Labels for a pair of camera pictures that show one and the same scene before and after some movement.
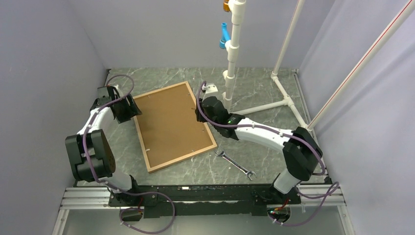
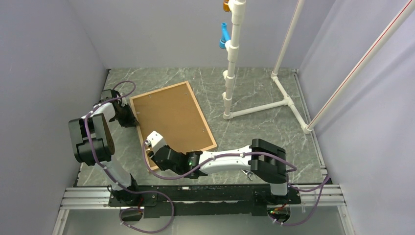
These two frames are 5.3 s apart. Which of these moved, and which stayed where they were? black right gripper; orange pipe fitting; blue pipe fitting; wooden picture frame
Moved: black right gripper
Stayed: orange pipe fitting; blue pipe fitting; wooden picture frame
